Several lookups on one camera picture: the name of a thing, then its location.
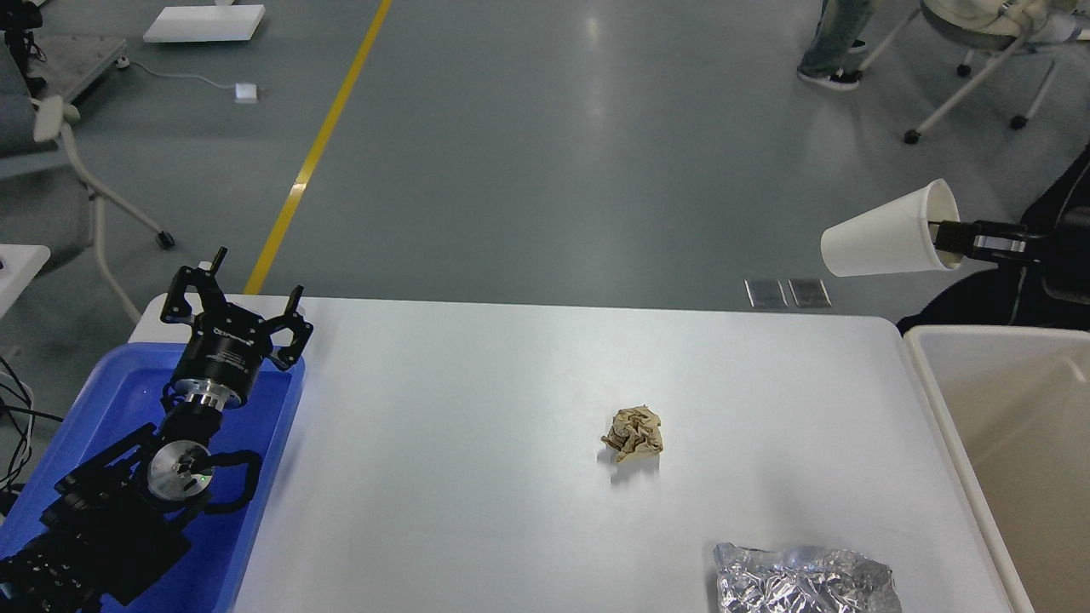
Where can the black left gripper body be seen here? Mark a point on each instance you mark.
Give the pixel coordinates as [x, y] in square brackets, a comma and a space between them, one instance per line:
[227, 347]

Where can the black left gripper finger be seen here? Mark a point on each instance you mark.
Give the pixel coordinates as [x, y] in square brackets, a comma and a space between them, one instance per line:
[197, 280]
[290, 319]

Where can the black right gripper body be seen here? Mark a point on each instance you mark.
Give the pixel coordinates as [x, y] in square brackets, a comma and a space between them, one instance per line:
[1065, 260]

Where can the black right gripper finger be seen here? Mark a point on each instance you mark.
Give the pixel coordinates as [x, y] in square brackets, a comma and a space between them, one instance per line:
[986, 240]

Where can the white paper cup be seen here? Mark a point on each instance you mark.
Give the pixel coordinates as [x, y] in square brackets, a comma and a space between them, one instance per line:
[895, 238]

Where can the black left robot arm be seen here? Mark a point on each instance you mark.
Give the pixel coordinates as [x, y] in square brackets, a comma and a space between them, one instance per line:
[118, 522]

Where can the person in black tracksuit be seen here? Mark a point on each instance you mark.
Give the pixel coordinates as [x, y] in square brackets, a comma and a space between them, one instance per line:
[1010, 294]

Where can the blue plastic tray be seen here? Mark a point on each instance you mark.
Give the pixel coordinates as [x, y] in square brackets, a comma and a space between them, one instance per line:
[121, 394]

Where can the beige plastic bin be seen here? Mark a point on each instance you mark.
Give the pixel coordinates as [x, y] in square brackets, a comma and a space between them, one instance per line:
[1012, 405]

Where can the white side table corner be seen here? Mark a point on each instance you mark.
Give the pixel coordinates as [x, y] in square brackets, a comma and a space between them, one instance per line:
[21, 264]

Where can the grey office chair left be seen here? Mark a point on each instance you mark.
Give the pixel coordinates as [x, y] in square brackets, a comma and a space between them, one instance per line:
[49, 196]

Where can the right metal floor plate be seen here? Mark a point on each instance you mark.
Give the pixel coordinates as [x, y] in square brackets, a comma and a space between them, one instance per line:
[809, 293]

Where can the metal floor plate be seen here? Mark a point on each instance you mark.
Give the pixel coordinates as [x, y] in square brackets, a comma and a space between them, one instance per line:
[766, 294]
[809, 293]

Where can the white chair with wheels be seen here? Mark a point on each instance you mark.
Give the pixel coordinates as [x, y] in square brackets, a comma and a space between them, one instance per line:
[992, 33]

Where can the left metal floor plate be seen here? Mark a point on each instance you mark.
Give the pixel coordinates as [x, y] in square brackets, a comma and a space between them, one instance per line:
[766, 294]

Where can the person in jeans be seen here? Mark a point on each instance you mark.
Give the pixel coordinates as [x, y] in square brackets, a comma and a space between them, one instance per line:
[836, 36]

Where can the metal platform top left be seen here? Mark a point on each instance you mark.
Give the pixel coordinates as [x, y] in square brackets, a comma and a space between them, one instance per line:
[71, 64]

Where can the white flat board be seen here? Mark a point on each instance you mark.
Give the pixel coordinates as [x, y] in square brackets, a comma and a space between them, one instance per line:
[205, 23]

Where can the crumpled brown paper ball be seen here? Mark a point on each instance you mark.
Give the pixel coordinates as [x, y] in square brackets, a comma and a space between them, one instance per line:
[634, 433]

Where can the crumpled aluminium foil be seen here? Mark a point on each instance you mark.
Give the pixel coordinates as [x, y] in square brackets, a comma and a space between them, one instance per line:
[802, 579]

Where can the white power adapter with cable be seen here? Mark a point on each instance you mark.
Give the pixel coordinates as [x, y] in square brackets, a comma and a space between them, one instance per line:
[241, 92]

